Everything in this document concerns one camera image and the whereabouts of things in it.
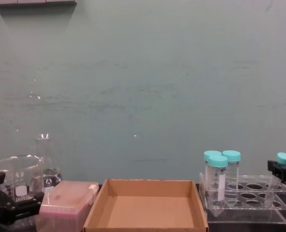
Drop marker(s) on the clear tube with teal cap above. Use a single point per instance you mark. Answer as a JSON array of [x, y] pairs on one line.
[[218, 161], [231, 155], [283, 158], [211, 154]]

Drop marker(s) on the clear glass beaker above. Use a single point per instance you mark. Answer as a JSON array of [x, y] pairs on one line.
[[19, 166]]

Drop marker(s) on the clear acrylic tube rack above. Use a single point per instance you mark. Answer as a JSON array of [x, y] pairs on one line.
[[281, 207]]

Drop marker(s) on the pink pipette tip box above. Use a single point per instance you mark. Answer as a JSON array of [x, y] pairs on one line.
[[67, 197]]

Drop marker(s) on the clear glass conical flask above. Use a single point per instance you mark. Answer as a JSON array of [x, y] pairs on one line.
[[48, 164]]

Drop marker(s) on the shallow brown cardboard tray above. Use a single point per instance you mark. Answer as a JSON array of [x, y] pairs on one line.
[[147, 210]]

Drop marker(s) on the grey wall fixture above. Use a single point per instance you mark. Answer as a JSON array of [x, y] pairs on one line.
[[36, 2]]

